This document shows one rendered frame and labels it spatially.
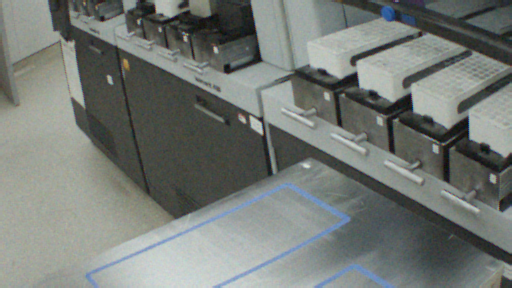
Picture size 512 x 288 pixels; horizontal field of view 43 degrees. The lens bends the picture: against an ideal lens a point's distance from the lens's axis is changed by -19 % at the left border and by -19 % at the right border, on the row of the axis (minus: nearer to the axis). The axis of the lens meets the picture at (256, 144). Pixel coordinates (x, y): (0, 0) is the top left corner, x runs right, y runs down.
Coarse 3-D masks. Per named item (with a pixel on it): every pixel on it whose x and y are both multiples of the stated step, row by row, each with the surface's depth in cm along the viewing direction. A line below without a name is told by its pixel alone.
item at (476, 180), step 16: (464, 144) 111; (480, 144) 109; (464, 160) 110; (480, 160) 107; (496, 160) 104; (464, 176) 111; (480, 176) 107; (496, 176) 103; (448, 192) 111; (464, 192) 113; (480, 192) 109; (496, 192) 105; (464, 208) 107; (480, 208) 105; (496, 208) 106
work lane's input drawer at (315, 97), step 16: (304, 80) 145; (320, 80) 141; (336, 80) 140; (352, 80) 141; (304, 96) 147; (320, 96) 142; (336, 96) 139; (288, 112) 146; (304, 112) 145; (320, 112) 144; (336, 112) 140
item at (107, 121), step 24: (72, 24) 276; (96, 24) 245; (120, 24) 232; (96, 48) 257; (96, 72) 264; (120, 72) 239; (72, 96) 313; (96, 96) 275; (120, 96) 247; (96, 120) 287; (120, 120) 256; (96, 144) 301; (120, 144) 267; (120, 168) 279
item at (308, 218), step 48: (240, 192) 110; (288, 192) 108; (336, 192) 106; (144, 240) 102; (192, 240) 101; (240, 240) 99; (288, 240) 97; (336, 240) 95; (384, 240) 93; (432, 240) 90
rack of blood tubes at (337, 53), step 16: (352, 32) 149; (368, 32) 149; (384, 32) 147; (400, 32) 146; (320, 48) 143; (336, 48) 142; (352, 48) 141; (368, 48) 142; (384, 48) 153; (320, 64) 145; (336, 64) 140; (352, 64) 148
